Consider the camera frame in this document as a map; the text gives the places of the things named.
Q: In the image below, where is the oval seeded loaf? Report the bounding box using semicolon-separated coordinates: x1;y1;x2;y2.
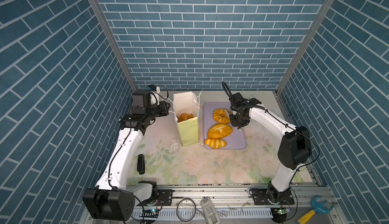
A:
207;123;233;139

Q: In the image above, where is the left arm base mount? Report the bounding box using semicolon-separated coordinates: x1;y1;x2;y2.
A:
142;189;173;206

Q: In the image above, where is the white paper gift bag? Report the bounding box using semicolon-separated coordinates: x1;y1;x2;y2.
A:
172;91;200;147

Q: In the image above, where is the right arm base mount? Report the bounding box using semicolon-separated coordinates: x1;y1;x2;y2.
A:
248;188;295;205

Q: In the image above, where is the blue yellow toy wrench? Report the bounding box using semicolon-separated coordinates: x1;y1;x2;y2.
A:
296;195;334;224

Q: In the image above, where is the small round striped bun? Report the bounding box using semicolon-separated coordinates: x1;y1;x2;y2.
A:
178;113;194;122

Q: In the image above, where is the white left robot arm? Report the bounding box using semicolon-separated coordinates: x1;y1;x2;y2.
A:
83;84;171;222

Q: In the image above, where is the lavender plastic tray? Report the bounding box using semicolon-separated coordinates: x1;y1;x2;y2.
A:
203;102;247;150

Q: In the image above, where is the coiled grey cable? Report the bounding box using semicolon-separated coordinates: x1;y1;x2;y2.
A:
176;197;198;223

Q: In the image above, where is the black small remote box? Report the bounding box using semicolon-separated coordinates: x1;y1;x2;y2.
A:
137;154;145;175

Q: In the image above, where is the braided ring bread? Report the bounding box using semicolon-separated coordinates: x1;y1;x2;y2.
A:
213;108;232;124

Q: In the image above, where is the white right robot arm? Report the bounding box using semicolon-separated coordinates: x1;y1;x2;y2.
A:
227;92;312;204

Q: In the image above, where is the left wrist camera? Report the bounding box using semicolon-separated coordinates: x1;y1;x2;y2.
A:
147;84;161;94

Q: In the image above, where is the grey handheld device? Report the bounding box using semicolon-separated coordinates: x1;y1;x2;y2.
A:
201;197;220;224

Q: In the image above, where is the black corrugated cable hose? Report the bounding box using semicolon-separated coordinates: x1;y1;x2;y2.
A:
221;81;236;103

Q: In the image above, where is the striped long bun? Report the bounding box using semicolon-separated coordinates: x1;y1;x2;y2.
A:
205;139;227;149

